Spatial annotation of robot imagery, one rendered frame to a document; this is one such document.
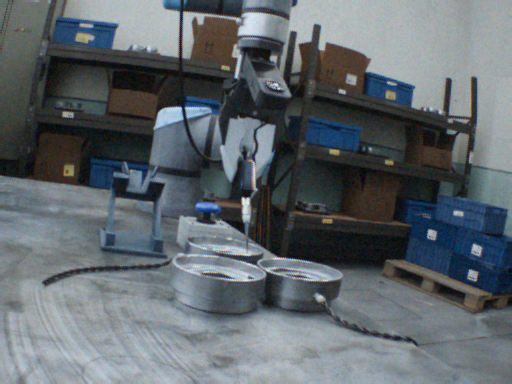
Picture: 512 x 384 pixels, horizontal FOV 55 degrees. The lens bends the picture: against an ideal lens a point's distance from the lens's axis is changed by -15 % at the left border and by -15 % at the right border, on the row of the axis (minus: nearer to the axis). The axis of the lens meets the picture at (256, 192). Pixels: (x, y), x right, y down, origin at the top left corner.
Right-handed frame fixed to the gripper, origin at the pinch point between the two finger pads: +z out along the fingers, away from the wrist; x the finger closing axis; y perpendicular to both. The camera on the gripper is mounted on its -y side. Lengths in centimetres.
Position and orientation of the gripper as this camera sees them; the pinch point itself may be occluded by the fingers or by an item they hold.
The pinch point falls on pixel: (243, 174)
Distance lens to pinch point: 82.6
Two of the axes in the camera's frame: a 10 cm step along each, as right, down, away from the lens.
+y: -2.8, -1.4, 9.5
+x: -9.5, -1.2, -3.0
